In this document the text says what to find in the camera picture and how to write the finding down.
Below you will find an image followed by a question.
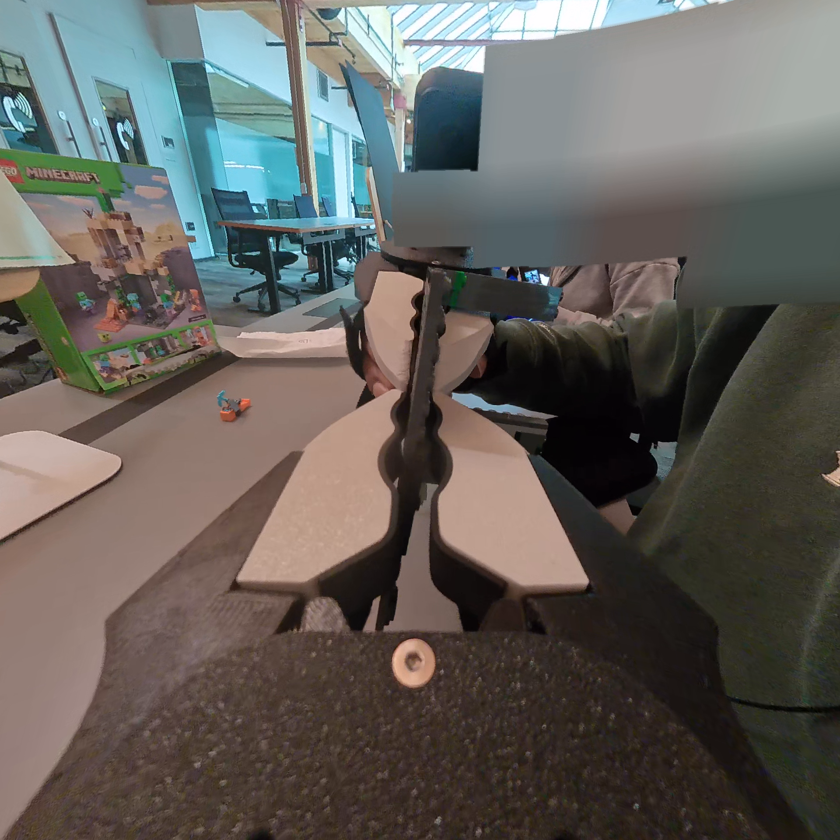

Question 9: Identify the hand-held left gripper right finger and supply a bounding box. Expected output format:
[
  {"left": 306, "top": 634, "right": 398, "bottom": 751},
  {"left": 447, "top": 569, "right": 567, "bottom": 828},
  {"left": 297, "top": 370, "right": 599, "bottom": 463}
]
[{"left": 428, "top": 394, "right": 590, "bottom": 631}]

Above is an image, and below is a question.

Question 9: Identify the dark slanted panel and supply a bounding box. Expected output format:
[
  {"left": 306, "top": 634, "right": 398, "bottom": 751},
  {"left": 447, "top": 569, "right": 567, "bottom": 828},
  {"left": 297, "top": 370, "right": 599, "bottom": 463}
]
[{"left": 340, "top": 62, "right": 403, "bottom": 193}]

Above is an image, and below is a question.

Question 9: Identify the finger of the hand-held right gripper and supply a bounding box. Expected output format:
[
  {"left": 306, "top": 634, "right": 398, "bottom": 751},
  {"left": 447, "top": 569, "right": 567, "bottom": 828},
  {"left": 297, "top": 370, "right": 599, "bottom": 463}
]
[
  {"left": 361, "top": 270, "right": 424, "bottom": 395},
  {"left": 436, "top": 308, "right": 496, "bottom": 396}
]

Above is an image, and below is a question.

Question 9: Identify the green toy set box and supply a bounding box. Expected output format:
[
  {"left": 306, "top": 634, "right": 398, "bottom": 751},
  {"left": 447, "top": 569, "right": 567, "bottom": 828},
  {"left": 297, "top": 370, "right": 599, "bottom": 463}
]
[{"left": 0, "top": 150, "right": 223, "bottom": 395}]

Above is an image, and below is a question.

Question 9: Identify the white paper bag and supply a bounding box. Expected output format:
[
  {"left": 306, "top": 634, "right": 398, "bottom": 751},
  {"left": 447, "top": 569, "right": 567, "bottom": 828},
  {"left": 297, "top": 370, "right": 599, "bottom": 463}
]
[{"left": 236, "top": 328, "right": 352, "bottom": 360}]

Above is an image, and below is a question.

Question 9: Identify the person's torso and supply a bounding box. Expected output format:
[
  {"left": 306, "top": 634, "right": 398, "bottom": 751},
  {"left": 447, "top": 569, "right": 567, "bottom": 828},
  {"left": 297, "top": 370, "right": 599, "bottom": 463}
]
[{"left": 626, "top": 302, "right": 840, "bottom": 840}]

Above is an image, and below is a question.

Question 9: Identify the black office chair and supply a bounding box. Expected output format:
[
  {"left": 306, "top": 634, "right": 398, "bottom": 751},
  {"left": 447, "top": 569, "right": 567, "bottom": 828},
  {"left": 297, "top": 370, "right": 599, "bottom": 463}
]
[
  {"left": 210, "top": 188, "right": 301, "bottom": 311},
  {"left": 292, "top": 192, "right": 361, "bottom": 284}
]

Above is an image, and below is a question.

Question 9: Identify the grey desk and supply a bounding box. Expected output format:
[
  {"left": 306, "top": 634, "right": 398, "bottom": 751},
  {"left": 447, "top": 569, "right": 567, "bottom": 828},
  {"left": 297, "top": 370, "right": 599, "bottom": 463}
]
[{"left": 0, "top": 298, "right": 634, "bottom": 840}]

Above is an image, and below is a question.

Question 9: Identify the open instruction booklet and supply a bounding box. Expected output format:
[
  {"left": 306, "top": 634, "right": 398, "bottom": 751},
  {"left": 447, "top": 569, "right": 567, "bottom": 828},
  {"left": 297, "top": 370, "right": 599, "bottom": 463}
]
[{"left": 0, "top": 172, "right": 76, "bottom": 270}]

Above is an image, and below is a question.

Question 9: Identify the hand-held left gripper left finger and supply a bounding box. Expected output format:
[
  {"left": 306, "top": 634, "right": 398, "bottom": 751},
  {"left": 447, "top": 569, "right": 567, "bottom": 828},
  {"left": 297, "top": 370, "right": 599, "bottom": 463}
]
[{"left": 235, "top": 390, "right": 403, "bottom": 631}]

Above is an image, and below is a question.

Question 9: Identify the person's right hand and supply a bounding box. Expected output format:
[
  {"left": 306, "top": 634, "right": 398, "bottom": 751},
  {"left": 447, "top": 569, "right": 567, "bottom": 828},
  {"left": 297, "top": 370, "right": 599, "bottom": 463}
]
[{"left": 362, "top": 348, "right": 396, "bottom": 400}]

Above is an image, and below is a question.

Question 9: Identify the person's right forearm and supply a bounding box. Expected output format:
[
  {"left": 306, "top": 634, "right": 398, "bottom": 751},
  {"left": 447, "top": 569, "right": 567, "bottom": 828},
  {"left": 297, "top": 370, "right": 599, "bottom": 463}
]
[{"left": 453, "top": 298, "right": 690, "bottom": 427}]

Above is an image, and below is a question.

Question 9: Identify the wood-edged office table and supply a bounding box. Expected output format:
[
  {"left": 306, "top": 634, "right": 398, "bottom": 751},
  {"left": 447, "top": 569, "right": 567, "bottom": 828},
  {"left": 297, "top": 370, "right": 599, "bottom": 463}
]
[{"left": 217, "top": 215, "right": 383, "bottom": 315}]

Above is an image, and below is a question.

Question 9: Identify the white book stand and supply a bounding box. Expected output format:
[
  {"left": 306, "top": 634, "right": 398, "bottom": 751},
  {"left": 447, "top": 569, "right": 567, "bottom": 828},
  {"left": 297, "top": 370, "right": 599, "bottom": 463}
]
[{"left": 0, "top": 268, "right": 124, "bottom": 543}]

